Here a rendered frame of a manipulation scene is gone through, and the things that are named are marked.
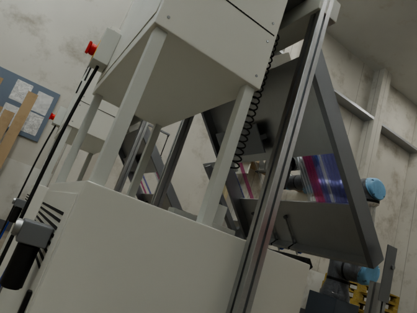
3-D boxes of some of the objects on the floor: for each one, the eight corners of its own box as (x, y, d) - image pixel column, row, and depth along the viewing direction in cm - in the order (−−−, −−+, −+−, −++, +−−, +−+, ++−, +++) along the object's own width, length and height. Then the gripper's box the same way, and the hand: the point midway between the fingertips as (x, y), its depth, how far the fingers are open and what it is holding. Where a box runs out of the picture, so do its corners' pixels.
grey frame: (201, 384, 155) (300, 41, 205) (346, 536, 88) (442, -31, 137) (85, 369, 132) (229, -16, 181) (162, 562, 64) (358, -135, 113)
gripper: (283, 153, 164) (247, 157, 153) (298, 151, 156) (262, 156, 145) (285, 171, 164) (250, 176, 153) (300, 170, 155) (264, 176, 145)
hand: (259, 172), depth 150 cm, fingers closed, pressing on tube
